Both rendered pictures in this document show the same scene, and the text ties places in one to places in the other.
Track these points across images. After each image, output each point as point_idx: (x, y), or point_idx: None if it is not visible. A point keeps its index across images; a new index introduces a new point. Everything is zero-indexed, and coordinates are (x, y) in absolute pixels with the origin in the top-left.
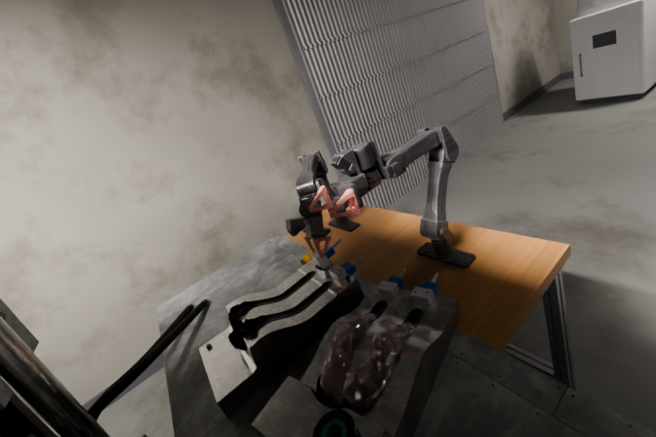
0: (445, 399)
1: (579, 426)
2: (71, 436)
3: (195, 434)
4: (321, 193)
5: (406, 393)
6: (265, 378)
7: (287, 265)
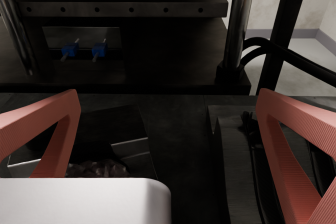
0: None
1: None
2: (228, 26)
3: (212, 104)
4: (330, 144)
5: None
6: (211, 150)
7: None
